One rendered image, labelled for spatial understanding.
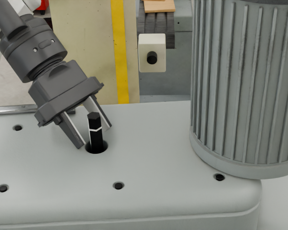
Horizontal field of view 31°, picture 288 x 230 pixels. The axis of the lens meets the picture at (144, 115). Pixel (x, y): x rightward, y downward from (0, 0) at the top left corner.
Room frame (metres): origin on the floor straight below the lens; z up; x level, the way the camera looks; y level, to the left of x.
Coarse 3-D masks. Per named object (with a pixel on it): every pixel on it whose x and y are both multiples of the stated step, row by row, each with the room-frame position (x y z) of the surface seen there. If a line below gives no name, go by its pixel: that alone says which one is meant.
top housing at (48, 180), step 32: (0, 128) 0.70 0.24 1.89; (32, 128) 0.69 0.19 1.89; (128, 128) 0.68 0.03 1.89; (160, 128) 0.68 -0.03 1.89; (0, 160) 0.61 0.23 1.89; (32, 160) 0.61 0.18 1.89; (64, 160) 0.61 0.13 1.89; (96, 160) 0.60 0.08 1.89; (128, 160) 0.60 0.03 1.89; (160, 160) 0.60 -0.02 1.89; (192, 160) 0.60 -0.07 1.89; (0, 192) 0.55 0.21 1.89; (32, 192) 0.54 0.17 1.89; (64, 192) 0.54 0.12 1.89; (96, 192) 0.53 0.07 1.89; (128, 192) 0.53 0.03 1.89; (160, 192) 0.53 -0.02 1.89; (192, 192) 0.53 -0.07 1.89; (224, 192) 0.53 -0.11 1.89; (256, 192) 0.53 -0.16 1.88; (0, 224) 0.51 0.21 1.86; (32, 224) 0.51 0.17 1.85; (64, 224) 0.51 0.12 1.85; (96, 224) 0.51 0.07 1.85; (128, 224) 0.51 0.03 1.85; (160, 224) 0.51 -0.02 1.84; (192, 224) 0.51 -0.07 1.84; (224, 224) 0.51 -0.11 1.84; (256, 224) 0.54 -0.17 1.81
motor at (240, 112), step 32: (224, 0) 0.58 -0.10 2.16; (256, 0) 0.55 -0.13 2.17; (192, 32) 0.66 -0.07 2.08; (224, 32) 0.58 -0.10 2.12; (256, 32) 0.55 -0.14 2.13; (192, 64) 0.64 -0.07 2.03; (224, 64) 0.57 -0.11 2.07; (256, 64) 0.55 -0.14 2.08; (192, 96) 0.64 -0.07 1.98; (224, 96) 0.57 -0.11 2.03; (256, 96) 0.55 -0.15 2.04; (192, 128) 0.62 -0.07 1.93; (224, 128) 0.57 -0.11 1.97; (256, 128) 0.55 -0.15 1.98; (224, 160) 0.56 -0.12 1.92; (256, 160) 0.55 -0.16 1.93
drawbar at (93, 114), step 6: (90, 114) 0.64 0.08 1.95; (96, 114) 0.64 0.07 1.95; (90, 120) 0.63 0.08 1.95; (96, 120) 0.63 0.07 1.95; (90, 126) 0.63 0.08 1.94; (96, 126) 0.63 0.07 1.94; (90, 132) 0.63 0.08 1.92; (96, 132) 0.63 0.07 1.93; (96, 138) 0.63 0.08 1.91; (102, 138) 0.64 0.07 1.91; (96, 144) 0.63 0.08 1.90; (102, 144) 0.63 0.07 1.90; (96, 150) 0.63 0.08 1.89; (102, 150) 0.63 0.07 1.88
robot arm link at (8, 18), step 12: (0, 0) 0.73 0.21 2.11; (12, 0) 0.76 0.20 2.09; (0, 12) 0.71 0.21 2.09; (12, 12) 0.72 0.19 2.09; (24, 12) 0.76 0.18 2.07; (0, 24) 0.71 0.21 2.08; (12, 24) 0.70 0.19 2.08; (24, 24) 0.72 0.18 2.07; (36, 24) 0.74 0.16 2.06; (0, 36) 0.74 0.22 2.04; (12, 36) 0.71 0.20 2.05; (24, 36) 0.71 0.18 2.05; (0, 48) 0.72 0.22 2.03; (12, 48) 0.71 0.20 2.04
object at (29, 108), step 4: (28, 104) 0.75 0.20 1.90; (32, 104) 0.75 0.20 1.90; (0, 108) 0.74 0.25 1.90; (4, 108) 0.74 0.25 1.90; (8, 108) 0.74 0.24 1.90; (12, 108) 0.74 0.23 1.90; (16, 108) 0.74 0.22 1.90; (20, 108) 0.74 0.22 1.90; (24, 108) 0.74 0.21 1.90; (28, 108) 0.74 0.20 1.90; (32, 108) 0.74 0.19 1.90; (36, 108) 0.74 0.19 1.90; (0, 112) 0.73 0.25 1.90; (4, 112) 0.73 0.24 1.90; (8, 112) 0.73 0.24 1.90; (12, 112) 0.73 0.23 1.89; (16, 112) 0.73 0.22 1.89; (20, 112) 0.73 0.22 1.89; (24, 112) 0.73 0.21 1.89; (28, 112) 0.73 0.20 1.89; (32, 112) 0.74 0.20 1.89; (68, 112) 0.73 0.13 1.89; (72, 112) 0.73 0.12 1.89
